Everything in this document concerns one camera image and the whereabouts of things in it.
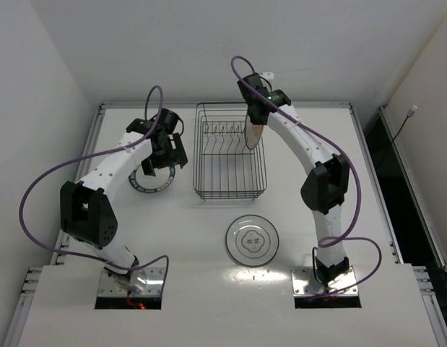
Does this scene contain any orange sunburst pattern plate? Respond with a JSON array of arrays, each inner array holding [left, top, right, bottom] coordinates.
[[244, 113, 264, 150]]

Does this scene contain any grey rimmed white plate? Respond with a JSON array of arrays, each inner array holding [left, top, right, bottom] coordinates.
[[225, 214, 279, 267]]

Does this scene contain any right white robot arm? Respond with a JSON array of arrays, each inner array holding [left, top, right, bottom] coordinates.
[[238, 73, 350, 241]]

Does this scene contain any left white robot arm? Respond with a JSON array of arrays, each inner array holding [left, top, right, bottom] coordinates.
[[60, 108, 188, 276]]

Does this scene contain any blue rimmed plate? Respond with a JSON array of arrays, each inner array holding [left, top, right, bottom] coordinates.
[[129, 166, 175, 194]]

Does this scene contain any black wire dish rack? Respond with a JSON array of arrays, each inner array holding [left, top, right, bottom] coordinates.
[[193, 103, 267, 201]]

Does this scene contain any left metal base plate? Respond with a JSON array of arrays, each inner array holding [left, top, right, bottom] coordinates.
[[97, 267, 165, 298]]

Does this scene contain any metal base plate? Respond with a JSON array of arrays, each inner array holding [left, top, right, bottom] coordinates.
[[97, 267, 165, 298], [291, 267, 359, 298]]

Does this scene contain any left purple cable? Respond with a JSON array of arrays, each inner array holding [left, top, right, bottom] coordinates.
[[19, 85, 170, 275]]

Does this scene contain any black cable with white plug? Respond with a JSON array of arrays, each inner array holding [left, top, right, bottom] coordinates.
[[389, 105, 419, 146]]

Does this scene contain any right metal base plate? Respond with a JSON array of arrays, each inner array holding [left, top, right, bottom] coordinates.
[[291, 267, 359, 298]]

